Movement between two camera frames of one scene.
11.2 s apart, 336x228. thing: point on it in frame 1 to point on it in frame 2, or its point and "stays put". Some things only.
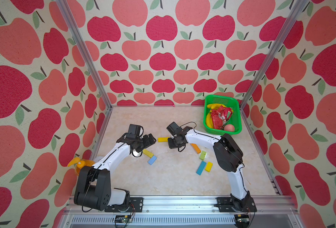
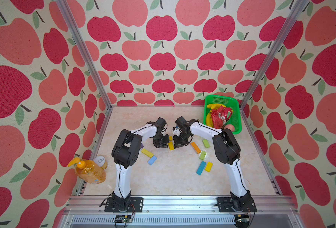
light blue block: x=152 y=160 stays put
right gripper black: x=171 y=145 stays put
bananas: x=209 y=118 stays put
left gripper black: x=148 y=142 to x=165 y=144
